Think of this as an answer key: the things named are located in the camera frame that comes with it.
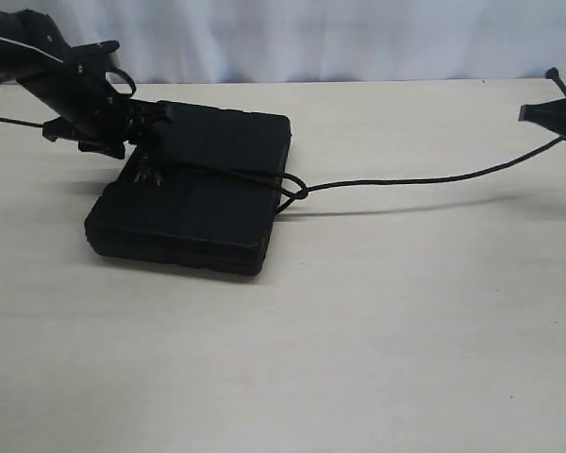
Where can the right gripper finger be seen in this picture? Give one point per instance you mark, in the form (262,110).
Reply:
(550,115)

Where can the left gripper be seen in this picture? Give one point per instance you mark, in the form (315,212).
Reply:
(92,113)

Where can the black plastic case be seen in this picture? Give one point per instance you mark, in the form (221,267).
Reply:
(202,194)

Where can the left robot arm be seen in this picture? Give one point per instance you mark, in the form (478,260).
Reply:
(31,43)

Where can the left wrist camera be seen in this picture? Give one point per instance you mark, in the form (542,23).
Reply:
(99,57)

